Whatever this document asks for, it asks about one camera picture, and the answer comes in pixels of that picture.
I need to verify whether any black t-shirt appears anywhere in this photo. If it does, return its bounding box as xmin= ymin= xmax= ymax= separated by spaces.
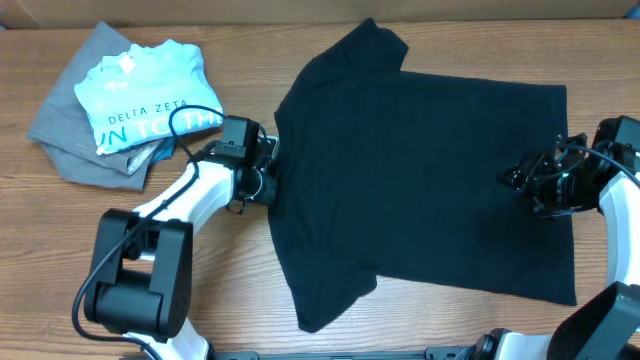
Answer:
xmin=269 ymin=19 xmax=577 ymax=333

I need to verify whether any folded grey t-shirt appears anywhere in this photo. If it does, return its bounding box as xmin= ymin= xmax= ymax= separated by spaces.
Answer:
xmin=27 ymin=22 xmax=151 ymax=191

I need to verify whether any striped grey folded garment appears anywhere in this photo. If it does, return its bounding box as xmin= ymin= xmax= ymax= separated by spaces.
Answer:
xmin=126 ymin=140 xmax=164 ymax=175

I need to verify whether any teal folded garment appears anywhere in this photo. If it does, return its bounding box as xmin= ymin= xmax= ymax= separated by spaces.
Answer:
xmin=150 ymin=137 xmax=176 ymax=165

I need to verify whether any folded light blue t-shirt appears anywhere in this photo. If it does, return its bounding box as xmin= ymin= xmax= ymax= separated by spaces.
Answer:
xmin=74 ymin=39 xmax=223 ymax=155

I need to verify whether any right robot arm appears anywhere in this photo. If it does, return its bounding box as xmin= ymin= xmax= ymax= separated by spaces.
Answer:
xmin=453 ymin=134 xmax=639 ymax=359

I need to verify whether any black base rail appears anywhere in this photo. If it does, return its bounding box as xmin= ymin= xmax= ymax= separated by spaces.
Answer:
xmin=209 ymin=346 xmax=473 ymax=360

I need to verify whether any brown cardboard backboard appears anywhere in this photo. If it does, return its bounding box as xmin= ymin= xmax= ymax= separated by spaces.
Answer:
xmin=1 ymin=0 xmax=637 ymax=29

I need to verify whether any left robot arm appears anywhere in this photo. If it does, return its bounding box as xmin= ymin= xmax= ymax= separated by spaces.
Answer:
xmin=72 ymin=132 xmax=279 ymax=359

